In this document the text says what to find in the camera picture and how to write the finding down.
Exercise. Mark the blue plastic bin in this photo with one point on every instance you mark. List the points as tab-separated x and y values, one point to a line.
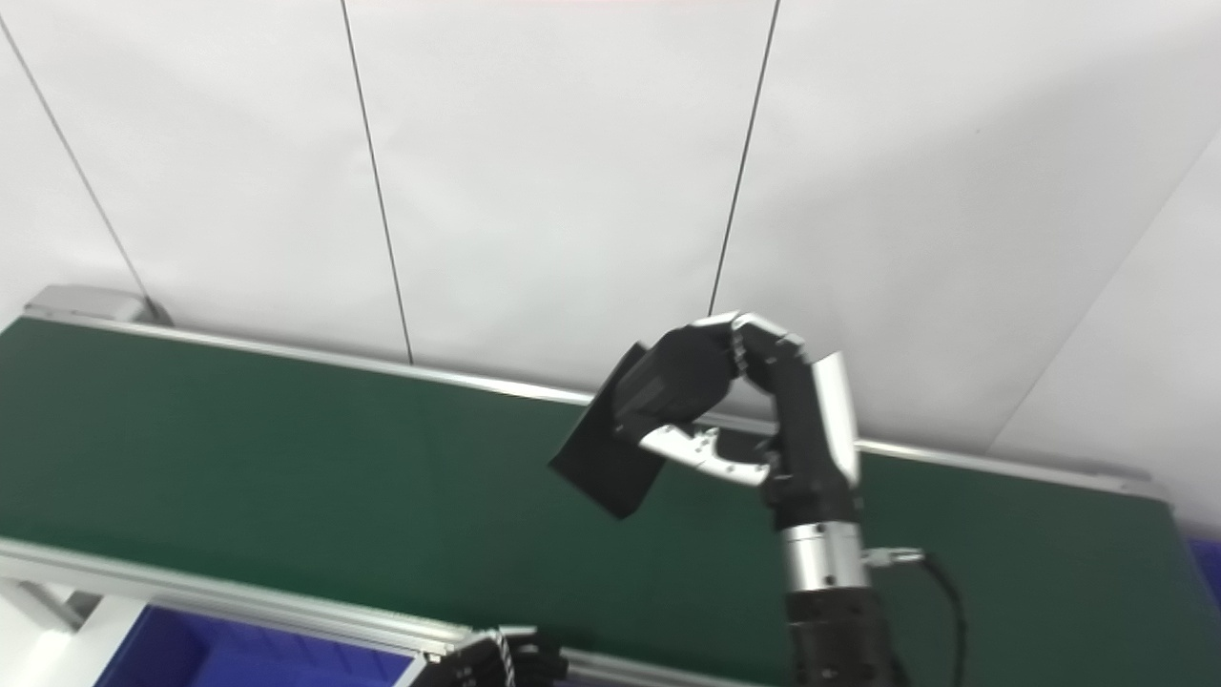
238	658
1207	558

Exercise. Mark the black cylinder block part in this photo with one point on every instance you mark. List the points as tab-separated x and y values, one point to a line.
610	468

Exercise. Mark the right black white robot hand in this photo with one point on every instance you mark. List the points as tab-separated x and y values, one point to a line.
811	448

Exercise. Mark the green conveyor belt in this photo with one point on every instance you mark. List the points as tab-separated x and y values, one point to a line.
238	593
286	458

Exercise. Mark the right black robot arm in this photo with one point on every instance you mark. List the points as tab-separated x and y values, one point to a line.
839	620

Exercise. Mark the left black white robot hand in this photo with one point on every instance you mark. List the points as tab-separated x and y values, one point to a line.
496	663

